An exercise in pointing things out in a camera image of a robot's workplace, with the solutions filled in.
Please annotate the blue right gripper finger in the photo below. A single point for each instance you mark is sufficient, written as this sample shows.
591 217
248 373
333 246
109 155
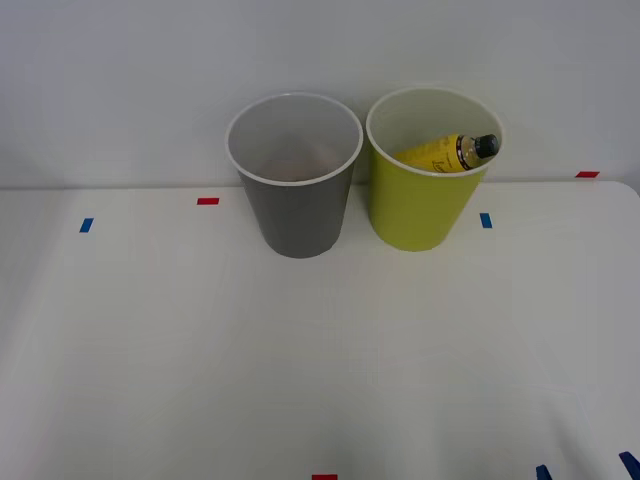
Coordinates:
542 474
632 464

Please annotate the yellow bottle with black cap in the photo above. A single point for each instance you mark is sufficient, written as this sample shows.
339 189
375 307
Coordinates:
445 154

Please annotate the yellow-green plastic waste bin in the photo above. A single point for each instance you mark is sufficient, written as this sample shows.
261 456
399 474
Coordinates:
417 210

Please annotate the grey plastic waste bin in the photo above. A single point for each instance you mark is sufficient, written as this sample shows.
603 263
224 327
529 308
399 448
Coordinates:
297 215

